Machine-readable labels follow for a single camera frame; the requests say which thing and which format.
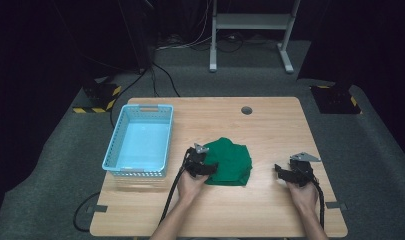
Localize light blue plastic basket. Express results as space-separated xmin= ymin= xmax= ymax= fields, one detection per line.
xmin=101 ymin=103 xmax=175 ymax=178

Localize dark stand pole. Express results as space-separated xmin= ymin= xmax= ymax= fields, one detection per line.
xmin=117 ymin=0 xmax=155 ymax=72

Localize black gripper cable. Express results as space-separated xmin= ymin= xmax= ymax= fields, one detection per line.
xmin=309 ymin=178 xmax=326 ymax=231
xmin=159 ymin=148 xmax=194 ymax=225

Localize grey tape strip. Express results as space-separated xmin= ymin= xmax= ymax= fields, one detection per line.
xmin=324 ymin=201 xmax=349 ymax=211
xmin=86 ymin=204 xmax=109 ymax=214

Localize coiled black cable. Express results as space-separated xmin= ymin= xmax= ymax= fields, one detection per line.
xmin=216 ymin=31 xmax=245 ymax=54

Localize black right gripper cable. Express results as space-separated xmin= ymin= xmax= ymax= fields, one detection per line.
xmin=309 ymin=178 xmax=326 ymax=231

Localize white floor cables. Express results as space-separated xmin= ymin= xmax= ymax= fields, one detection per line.
xmin=155 ymin=0 xmax=214 ymax=52

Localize black yellow striped base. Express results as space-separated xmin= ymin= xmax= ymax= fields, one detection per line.
xmin=309 ymin=84 xmax=364 ymax=116
xmin=72 ymin=78 xmax=123 ymax=114

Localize short black floor cable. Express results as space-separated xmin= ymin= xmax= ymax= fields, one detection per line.
xmin=151 ymin=62 xmax=182 ymax=98

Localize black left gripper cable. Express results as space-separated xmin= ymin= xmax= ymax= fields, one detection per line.
xmin=159 ymin=148 xmax=194 ymax=225

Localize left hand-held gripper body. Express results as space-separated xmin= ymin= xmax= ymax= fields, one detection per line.
xmin=183 ymin=143 xmax=212 ymax=178

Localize green printed t-shirt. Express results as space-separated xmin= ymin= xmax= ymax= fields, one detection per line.
xmin=202 ymin=136 xmax=254 ymax=187

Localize white metal stand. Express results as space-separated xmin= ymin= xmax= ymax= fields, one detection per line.
xmin=208 ymin=0 xmax=302 ymax=74

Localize person's right hand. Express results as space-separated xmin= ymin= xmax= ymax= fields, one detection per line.
xmin=285 ymin=180 xmax=320 ymax=216

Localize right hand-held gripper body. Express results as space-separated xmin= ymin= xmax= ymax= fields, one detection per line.
xmin=287 ymin=151 xmax=322 ymax=188

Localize person's left hand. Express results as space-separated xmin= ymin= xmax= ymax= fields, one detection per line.
xmin=176 ymin=169 xmax=208 ymax=206

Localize black looped floor cable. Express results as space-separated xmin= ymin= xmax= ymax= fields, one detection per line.
xmin=72 ymin=191 xmax=101 ymax=233

